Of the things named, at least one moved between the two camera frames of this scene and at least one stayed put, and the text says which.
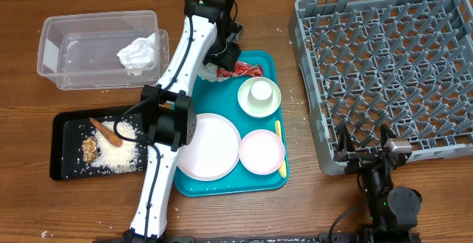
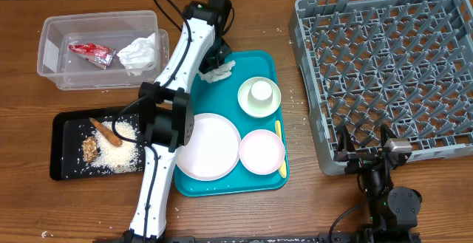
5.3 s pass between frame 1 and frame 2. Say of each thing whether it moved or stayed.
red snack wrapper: moved
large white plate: stayed
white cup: stayed
